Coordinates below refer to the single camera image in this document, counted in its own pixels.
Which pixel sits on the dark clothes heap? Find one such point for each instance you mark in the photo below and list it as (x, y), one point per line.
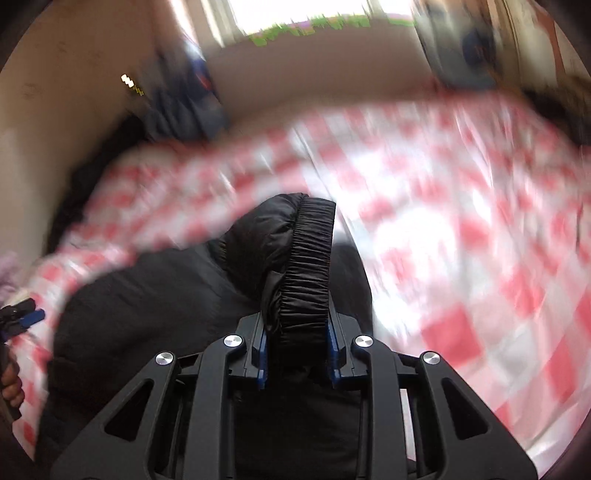
(554, 110)

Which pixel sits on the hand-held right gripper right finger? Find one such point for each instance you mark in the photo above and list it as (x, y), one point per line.
(333, 360)

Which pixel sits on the bright window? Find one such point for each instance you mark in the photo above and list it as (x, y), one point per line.
(295, 14)

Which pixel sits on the white wall socket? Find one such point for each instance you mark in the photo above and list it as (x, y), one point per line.
(131, 85)

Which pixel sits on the person's left hand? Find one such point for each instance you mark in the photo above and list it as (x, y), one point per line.
(13, 381)

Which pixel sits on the black garment pile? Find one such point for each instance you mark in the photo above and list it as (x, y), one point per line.
(106, 175)

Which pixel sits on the blue patterned curtain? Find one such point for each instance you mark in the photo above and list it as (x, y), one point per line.
(466, 46)
(184, 92)

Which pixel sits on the beige headboard panel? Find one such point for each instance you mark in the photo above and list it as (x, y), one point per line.
(323, 69)

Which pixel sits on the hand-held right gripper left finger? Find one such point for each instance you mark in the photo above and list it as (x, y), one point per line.
(262, 360)

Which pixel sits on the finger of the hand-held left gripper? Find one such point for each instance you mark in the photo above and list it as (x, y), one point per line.
(14, 328)
(33, 316)

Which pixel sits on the pink checkered bed cover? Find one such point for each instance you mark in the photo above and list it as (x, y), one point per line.
(438, 207)

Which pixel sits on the black puffer jacket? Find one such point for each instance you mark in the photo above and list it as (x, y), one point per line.
(184, 295)

